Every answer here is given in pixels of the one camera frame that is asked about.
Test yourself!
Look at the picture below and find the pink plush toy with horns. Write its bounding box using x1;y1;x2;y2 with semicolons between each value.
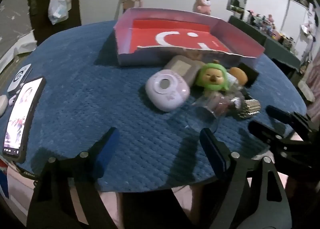
194;0;213;15

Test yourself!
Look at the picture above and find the table with green cloth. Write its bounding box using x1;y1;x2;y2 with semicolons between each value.
227;15;302;72

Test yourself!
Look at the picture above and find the lilac round mini printer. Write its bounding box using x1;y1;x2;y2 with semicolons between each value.
145;71;190;112

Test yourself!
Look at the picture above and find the smartphone with lit screen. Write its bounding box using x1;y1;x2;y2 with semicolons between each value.
2;76;47;164

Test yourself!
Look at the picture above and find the orange round disc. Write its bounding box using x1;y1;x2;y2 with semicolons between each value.
229;67;248;85

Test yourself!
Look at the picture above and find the taupe rounded case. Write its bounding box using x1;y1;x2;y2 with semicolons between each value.
164;56;207;87

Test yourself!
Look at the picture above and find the clear plastic cup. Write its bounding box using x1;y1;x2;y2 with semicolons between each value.
187;89;244;134

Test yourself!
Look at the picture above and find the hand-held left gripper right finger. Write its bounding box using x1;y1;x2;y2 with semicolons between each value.
200;127;293;229

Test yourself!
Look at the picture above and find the studded metal cylinder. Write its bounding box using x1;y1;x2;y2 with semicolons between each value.
236;99;261;119

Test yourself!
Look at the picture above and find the white earbuds case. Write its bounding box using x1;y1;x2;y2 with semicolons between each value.
0;95;9;118

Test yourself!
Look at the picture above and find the row of small figurines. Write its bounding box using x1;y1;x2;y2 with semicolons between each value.
246;10;295;49

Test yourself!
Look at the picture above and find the dark brown door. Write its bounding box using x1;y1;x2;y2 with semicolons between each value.
27;0;83;46

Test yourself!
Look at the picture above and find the clear plastic bag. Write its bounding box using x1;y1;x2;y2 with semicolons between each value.
47;0;69;25

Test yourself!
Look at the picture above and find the pink and red cardboard box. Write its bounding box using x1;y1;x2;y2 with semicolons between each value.
114;7;265;68

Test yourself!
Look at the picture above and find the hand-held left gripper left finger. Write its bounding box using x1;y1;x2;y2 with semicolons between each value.
26;127;120;229

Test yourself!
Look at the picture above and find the blue packet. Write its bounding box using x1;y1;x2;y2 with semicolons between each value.
0;161;10;199

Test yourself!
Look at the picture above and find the blue quilted blanket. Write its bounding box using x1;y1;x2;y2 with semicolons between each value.
5;20;308;193

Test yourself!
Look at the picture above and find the white paper sheet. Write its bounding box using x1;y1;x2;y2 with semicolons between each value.
0;30;38;74

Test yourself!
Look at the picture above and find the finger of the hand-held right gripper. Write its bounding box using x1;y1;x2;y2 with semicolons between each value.
266;105;320;132
249;121;320;167

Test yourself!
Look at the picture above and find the green hooded toy figure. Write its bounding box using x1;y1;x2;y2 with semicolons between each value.
195;60;229;93

